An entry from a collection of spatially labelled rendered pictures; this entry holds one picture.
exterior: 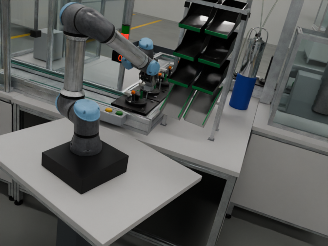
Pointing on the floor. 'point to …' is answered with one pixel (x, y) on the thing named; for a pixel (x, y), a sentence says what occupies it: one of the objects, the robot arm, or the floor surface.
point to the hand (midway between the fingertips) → (150, 82)
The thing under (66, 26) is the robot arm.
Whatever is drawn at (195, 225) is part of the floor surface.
